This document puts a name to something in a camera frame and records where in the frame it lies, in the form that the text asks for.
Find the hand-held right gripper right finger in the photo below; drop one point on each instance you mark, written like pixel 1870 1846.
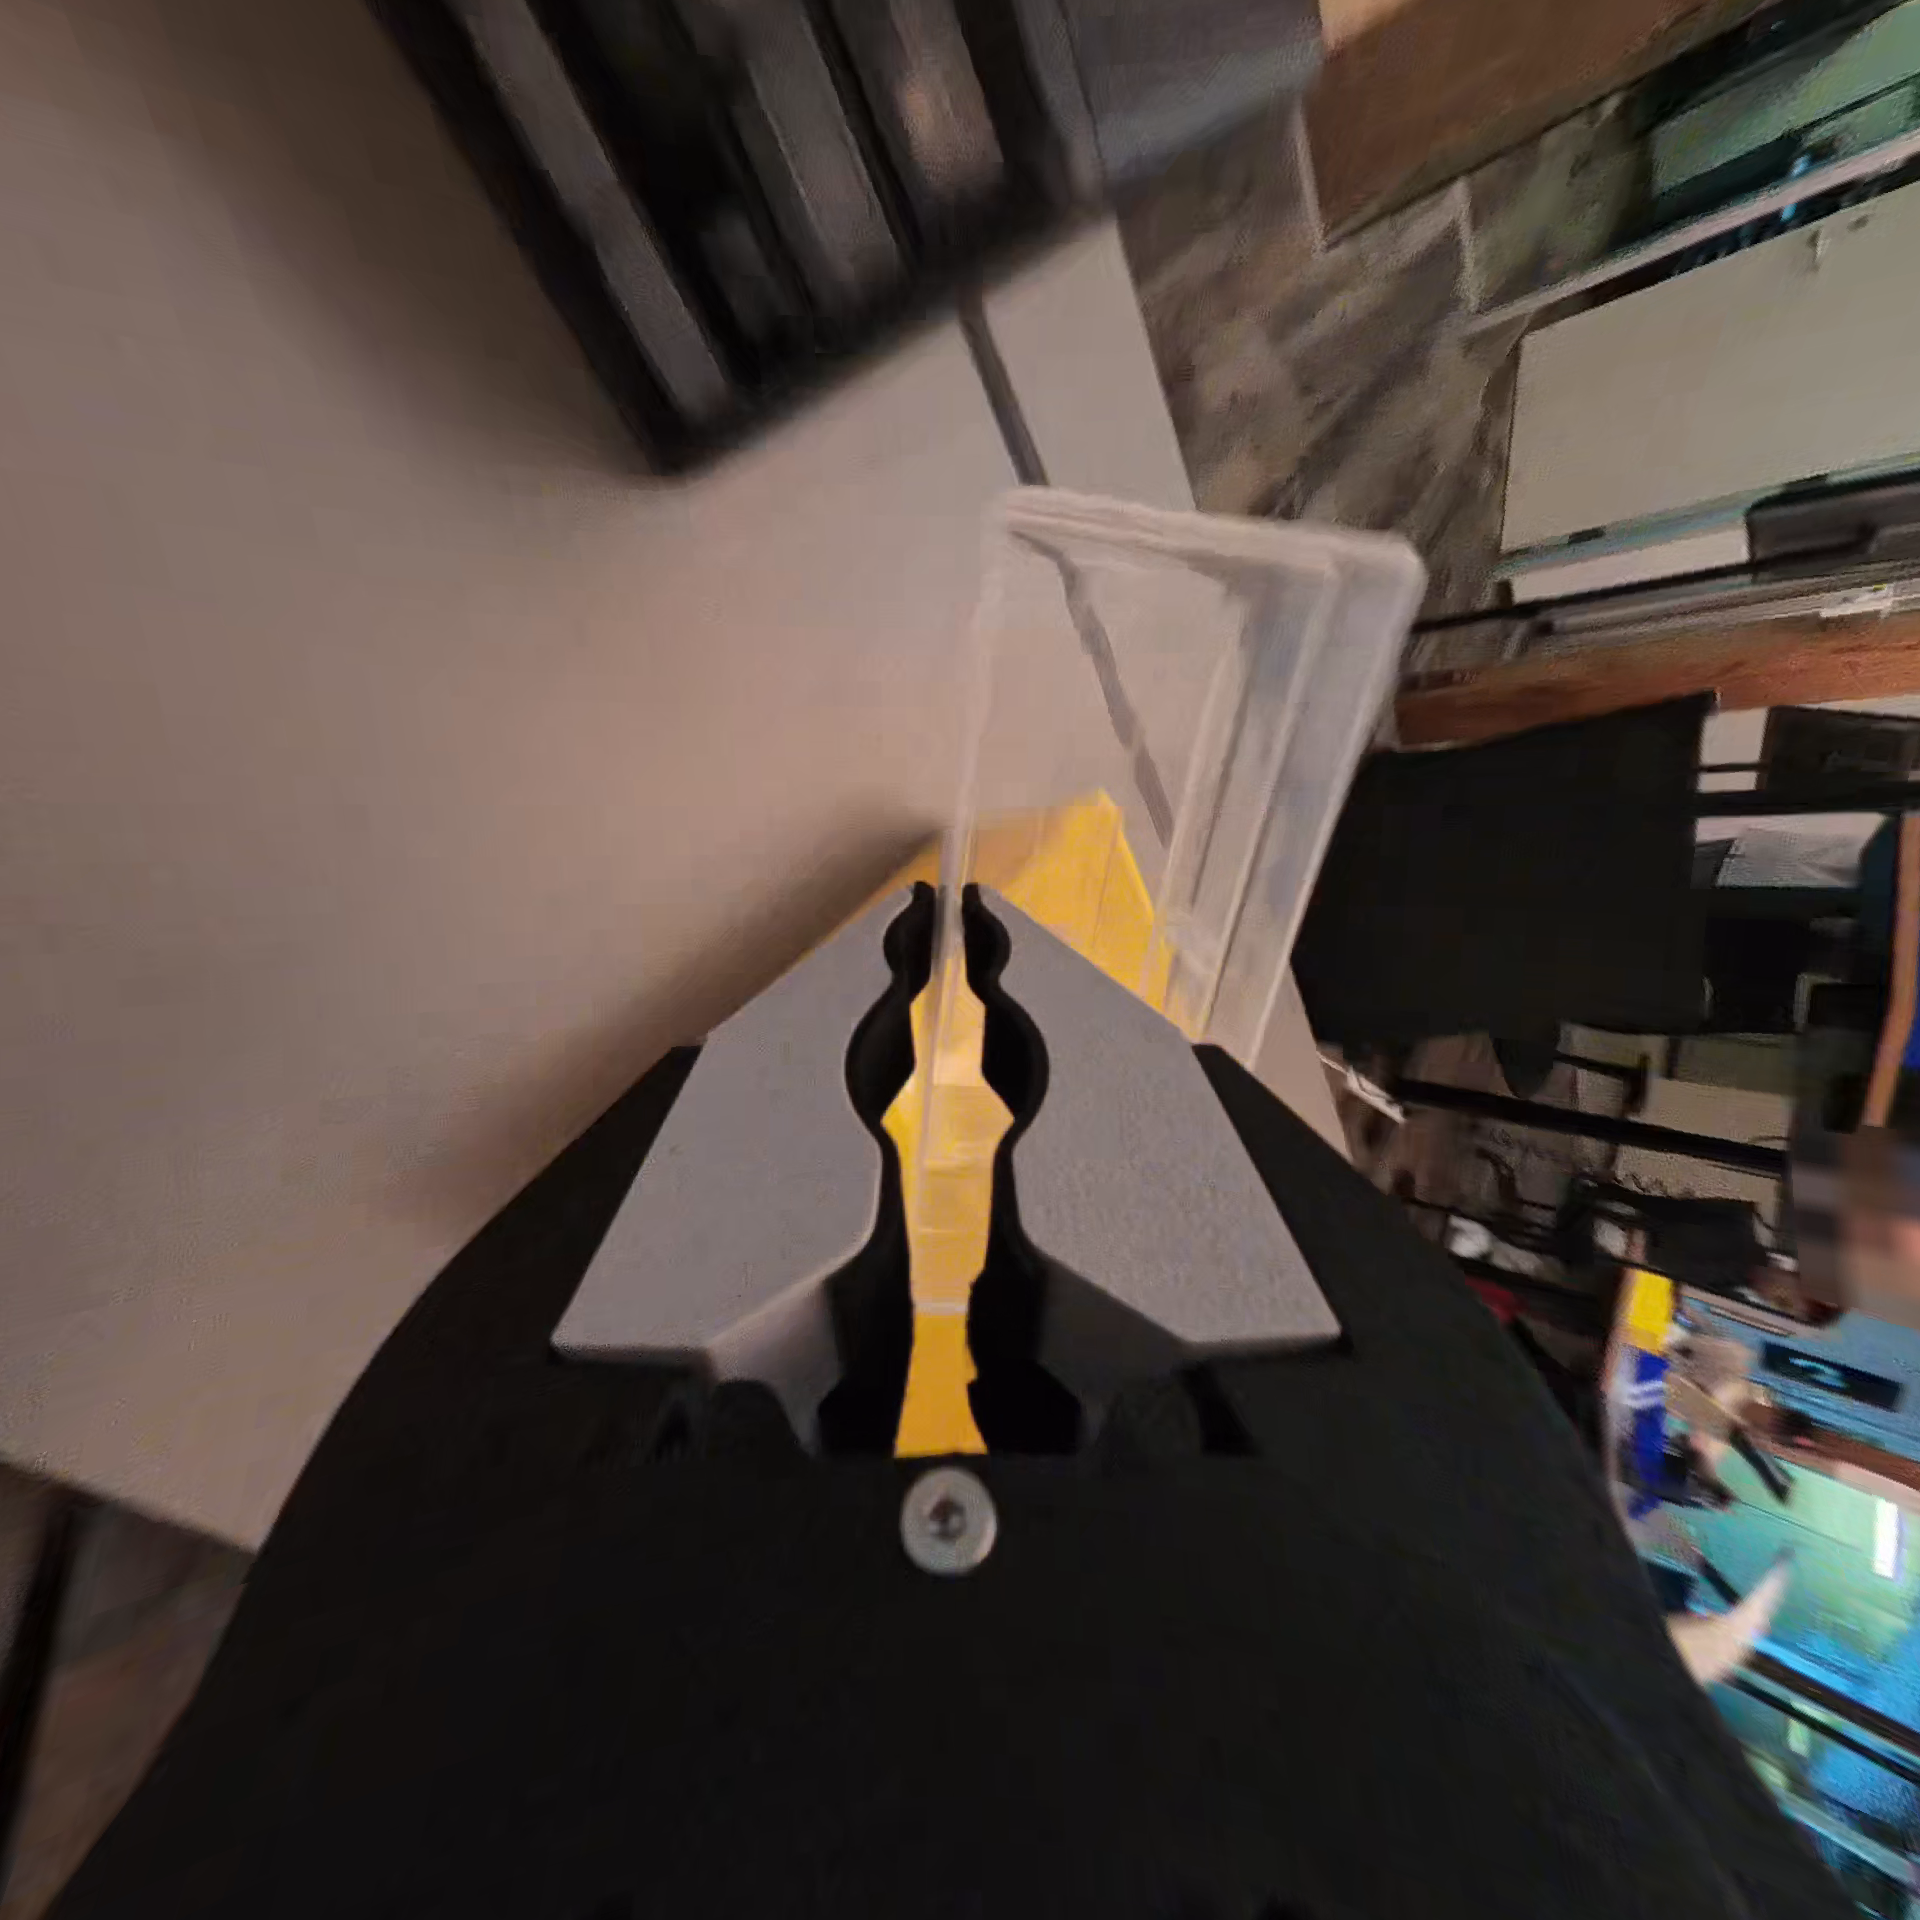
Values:
pixel 1155 1200

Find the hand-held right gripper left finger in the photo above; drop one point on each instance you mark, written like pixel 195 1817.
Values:
pixel 734 1200

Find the yellow plastic bin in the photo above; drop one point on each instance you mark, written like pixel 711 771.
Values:
pixel 939 1350

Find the clear plastic drawer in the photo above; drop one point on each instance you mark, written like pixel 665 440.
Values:
pixel 1202 704

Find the black drawer cabinet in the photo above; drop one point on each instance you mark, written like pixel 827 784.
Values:
pixel 751 194

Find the black office chair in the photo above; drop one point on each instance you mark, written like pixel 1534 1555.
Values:
pixel 1501 870

